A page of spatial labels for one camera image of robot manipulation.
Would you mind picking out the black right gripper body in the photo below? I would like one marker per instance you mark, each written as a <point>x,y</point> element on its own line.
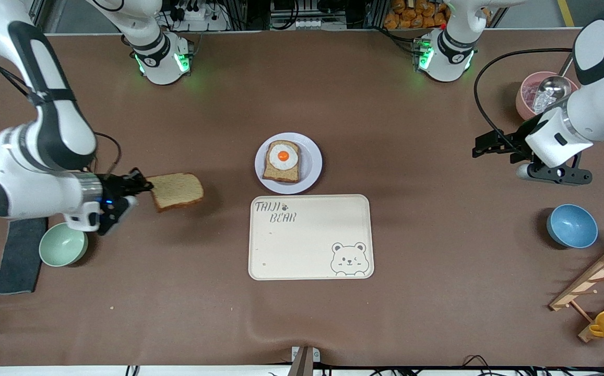
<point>112,187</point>

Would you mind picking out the plain brown bread slice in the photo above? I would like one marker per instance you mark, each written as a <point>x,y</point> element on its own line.
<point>176,190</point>

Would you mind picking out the fried egg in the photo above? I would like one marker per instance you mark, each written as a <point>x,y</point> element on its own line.
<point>275,163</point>

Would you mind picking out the toast slice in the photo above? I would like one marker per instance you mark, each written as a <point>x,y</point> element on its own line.
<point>281,176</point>

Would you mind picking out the round white plate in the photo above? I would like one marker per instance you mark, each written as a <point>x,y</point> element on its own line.
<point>310,168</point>

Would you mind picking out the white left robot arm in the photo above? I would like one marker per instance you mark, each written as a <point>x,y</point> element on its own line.
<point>594,115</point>

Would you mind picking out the pink bowl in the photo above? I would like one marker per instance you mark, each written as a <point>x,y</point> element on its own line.
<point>523,102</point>

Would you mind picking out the clear ice cubes pile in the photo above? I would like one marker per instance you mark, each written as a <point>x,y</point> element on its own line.
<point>539,102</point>

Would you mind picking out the metal scoop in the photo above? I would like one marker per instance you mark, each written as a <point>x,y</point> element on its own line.
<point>552,86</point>

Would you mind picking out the mint green bowl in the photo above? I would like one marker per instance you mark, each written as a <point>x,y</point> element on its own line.
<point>61,246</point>

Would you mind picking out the blue bowl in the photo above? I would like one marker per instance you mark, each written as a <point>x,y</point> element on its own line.
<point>572,225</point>

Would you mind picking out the dark grey cloth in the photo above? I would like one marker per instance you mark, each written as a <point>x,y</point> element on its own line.
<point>20,261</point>

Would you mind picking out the orange packaged snacks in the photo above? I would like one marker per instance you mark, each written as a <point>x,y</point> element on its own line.
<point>411,15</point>

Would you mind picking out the wooden rack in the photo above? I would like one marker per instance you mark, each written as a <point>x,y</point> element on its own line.
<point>594,279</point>

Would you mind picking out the white power strip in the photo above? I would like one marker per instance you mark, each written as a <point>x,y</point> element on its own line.
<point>320,23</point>
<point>202,21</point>

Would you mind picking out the cream bear print tray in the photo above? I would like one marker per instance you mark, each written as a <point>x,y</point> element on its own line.
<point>307,245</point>

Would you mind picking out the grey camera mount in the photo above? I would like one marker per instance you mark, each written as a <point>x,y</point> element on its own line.
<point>303,360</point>

